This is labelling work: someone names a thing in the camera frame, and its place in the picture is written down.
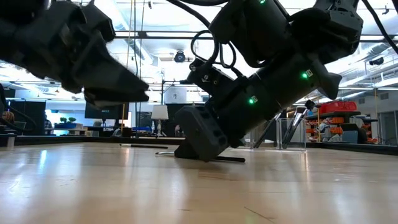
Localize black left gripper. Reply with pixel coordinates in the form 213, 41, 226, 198
18, 0, 150, 109

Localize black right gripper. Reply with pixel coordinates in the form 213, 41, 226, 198
173, 76, 275, 163

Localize thin black makeup brush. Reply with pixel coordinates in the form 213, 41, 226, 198
253, 111, 283, 149
119, 143, 169, 150
154, 151, 246, 164

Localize large round-head makeup brush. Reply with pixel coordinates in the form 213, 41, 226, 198
282, 106, 307, 149

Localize round-head black makeup brush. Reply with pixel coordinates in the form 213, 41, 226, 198
284, 99, 317, 149

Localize black monitor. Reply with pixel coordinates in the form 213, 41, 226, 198
84, 101, 131, 121

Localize white-shade table lamp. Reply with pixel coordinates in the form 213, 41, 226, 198
150, 104, 170, 138

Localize white box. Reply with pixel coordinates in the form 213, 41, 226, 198
164, 86, 188, 105

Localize black overhead beam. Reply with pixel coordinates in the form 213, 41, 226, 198
113, 29, 398, 43

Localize person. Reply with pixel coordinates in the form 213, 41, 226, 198
42, 113, 53, 136

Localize black partition panel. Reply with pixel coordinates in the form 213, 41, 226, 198
9, 100, 47, 136

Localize clear acrylic brush organizer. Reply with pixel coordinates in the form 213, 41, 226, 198
248, 117, 308, 152

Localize storage shelf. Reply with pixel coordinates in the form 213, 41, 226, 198
306, 111, 379, 144

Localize red storage bins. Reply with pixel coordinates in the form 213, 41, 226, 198
318, 100, 358, 115

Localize black hanging cable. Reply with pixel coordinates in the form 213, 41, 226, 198
138, 0, 147, 138
133, 0, 139, 138

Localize black metal table frame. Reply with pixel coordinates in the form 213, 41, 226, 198
0, 133, 398, 156

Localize round black ceiling camera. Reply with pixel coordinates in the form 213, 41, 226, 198
173, 50, 187, 64

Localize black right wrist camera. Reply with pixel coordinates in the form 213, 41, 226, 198
185, 58, 242, 100

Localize black hanging camera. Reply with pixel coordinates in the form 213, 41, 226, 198
368, 56, 386, 67

